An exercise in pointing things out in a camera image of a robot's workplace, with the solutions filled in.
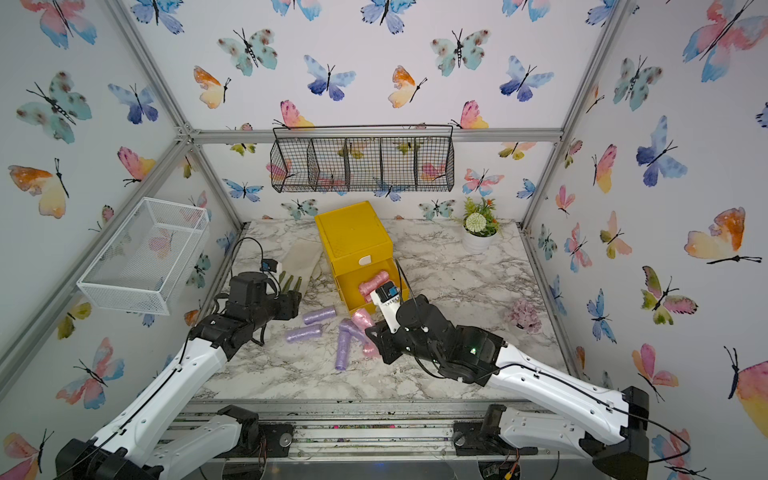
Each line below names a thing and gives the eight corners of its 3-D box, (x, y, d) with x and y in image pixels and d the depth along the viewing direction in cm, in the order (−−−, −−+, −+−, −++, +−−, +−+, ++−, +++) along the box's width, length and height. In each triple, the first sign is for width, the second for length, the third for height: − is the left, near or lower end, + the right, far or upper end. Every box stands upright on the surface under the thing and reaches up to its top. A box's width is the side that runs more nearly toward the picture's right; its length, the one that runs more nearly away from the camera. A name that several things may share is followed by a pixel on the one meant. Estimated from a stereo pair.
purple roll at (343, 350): (336, 370, 87) (335, 367, 85) (341, 334, 94) (339, 330, 92) (347, 370, 87) (345, 367, 85) (350, 334, 94) (349, 330, 92)
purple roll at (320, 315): (305, 326, 95) (303, 322, 93) (304, 318, 97) (302, 314, 95) (338, 316, 97) (337, 313, 95) (336, 308, 99) (335, 305, 97)
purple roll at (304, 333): (289, 343, 92) (286, 338, 89) (289, 335, 94) (286, 330, 91) (322, 336, 93) (320, 331, 91) (322, 328, 95) (320, 323, 92)
